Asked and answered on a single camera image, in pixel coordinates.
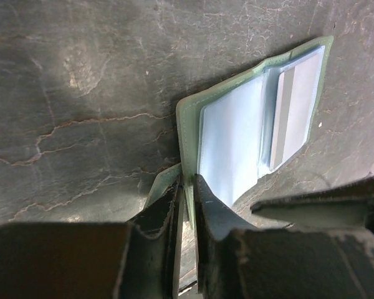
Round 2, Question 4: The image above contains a white magnetic stripe card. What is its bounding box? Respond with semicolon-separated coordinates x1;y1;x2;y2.
269;54;322;171

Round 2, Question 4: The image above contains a green card holder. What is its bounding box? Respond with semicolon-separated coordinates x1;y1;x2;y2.
146;36;333;222

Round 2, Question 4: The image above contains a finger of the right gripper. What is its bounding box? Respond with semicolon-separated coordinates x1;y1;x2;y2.
251;176;374;232

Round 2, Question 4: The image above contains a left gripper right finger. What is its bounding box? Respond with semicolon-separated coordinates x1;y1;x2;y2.
194;175;374;298

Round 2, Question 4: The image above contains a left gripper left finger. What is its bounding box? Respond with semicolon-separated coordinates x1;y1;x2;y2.
0;178;183;298

